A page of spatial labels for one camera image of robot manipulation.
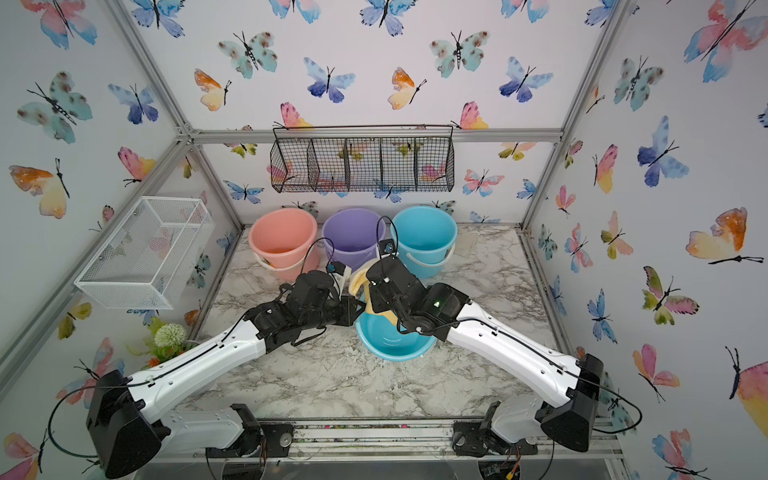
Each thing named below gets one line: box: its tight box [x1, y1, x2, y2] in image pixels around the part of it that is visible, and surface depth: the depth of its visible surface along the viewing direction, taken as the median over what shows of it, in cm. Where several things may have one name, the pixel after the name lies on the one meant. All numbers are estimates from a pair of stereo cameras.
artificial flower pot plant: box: [125, 317, 199, 371], surface depth 76 cm
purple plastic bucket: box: [322, 208, 386, 270], surface depth 101 cm
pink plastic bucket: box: [248, 208, 320, 281], surface depth 98 cm
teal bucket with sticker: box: [355, 311, 438, 362], surface depth 88 cm
